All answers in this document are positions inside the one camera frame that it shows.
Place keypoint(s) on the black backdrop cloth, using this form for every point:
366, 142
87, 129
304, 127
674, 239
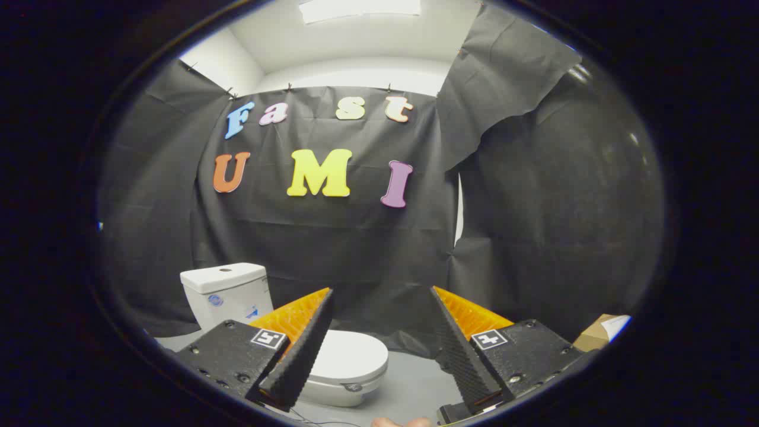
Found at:
356, 249

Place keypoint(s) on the white toilet bowl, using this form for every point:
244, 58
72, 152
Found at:
338, 392

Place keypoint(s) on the brown cardboard box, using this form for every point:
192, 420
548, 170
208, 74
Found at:
593, 335

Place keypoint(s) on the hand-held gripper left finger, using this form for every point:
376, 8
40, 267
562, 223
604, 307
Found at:
302, 350

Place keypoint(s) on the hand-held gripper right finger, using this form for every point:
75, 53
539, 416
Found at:
456, 350

